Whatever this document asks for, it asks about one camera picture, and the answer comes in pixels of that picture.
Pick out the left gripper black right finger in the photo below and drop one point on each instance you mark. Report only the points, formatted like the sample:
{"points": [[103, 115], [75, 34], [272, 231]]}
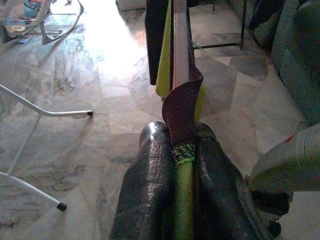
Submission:
{"points": [[215, 195]]}

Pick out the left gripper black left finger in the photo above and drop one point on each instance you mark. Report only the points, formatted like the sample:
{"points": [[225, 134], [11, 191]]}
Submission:
{"points": [[150, 187]]}

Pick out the green shirt with maroon collar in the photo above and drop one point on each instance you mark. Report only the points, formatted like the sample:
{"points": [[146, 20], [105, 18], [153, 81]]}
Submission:
{"points": [[183, 200]]}

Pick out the pale blue folding table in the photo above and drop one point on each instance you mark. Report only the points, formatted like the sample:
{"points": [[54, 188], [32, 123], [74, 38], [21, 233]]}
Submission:
{"points": [[70, 113]]}

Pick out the black garment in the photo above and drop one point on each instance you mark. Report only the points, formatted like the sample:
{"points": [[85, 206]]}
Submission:
{"points": [[155, 37]]}

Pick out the black metal drying rack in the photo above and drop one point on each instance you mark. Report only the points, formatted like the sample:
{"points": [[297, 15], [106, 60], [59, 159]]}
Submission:
{"points": [[243, 25]]}

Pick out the cartoon print baby bouncer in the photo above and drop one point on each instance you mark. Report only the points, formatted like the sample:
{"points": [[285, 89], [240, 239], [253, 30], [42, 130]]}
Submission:
{"points": [[22, 15]]}

